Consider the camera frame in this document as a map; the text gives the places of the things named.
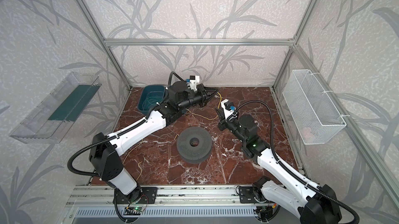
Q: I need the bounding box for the grey perforated cable spool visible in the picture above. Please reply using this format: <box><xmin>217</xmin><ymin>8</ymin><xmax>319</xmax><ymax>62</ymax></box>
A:
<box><xmin>177</xmin><ymin>126</ymin><xmax>213</xmax><ymax>164</ymax></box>

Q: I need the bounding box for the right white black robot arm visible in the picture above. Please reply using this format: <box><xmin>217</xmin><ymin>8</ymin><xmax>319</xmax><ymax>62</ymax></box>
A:
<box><xmin>216</xmin><ymin>99</ymin><xmax>360</xmax><ymax>224</ymax></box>

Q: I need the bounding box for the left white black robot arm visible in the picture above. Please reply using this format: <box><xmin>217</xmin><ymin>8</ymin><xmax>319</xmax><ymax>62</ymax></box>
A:
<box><xmin>67</xmin><ymin>71</ymin><xmax>219</xmax><ymax>196</ymax></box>

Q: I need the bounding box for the left teal plastic bin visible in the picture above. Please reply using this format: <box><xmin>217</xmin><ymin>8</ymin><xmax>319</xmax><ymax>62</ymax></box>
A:
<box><xmin>137</xmin><ymin>84</ymin><xmax>165</xmax><ymax>115</ymax></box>

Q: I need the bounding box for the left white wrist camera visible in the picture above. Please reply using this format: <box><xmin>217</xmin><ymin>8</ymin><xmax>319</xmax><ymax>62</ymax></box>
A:
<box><xmin>186</xmin><ymin>75</ymin><xmax>200</xmax><ymax>92</ymax></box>

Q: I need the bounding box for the green coiled cable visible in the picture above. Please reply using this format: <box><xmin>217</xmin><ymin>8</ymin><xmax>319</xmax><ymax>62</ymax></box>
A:
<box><xmin>143</xmin><ymin>91</ymin><xmax>165</xmax><ymax>110</ymax></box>

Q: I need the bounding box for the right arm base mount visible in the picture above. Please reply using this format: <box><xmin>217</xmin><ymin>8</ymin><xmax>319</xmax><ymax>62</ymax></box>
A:
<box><xmin>236</xmin><ymin>186</ymin><xmax>266</xmax><ymax>203</ymax></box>

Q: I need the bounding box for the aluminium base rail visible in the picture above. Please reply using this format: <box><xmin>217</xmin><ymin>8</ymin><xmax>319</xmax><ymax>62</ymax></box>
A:
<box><xmin>63</xmin><ymin>184</ymin><xmax>328</xmax><ymax>207</ymax></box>

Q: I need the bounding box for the white wire mesh basket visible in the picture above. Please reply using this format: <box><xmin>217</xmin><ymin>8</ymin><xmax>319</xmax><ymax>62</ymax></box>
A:
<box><xmin>283</xmin><ymin>69</ymin><xmax>347</xmax><ymax>145</ymax></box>

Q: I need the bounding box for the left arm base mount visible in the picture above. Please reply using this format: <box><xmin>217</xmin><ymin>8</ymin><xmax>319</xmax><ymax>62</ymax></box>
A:
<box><xmin>113</xmin><ymin>186</ymin><xmax>158</xmax><ymax>205</ymax></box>

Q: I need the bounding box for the clear acrylic wall shelf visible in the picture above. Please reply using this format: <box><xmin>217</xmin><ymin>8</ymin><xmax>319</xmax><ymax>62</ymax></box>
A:
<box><xmin>9</xmin><ymin>72</ymin><xmax>102</xmax><ymax>144</ymax></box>

